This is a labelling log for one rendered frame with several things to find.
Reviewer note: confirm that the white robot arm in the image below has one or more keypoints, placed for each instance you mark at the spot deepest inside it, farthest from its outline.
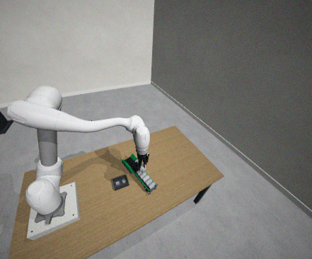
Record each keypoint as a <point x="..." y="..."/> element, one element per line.
<point x="42" y="111"/>

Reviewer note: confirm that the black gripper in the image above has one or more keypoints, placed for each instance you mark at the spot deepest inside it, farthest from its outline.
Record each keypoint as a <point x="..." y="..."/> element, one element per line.
<point x="141" y="158"/>

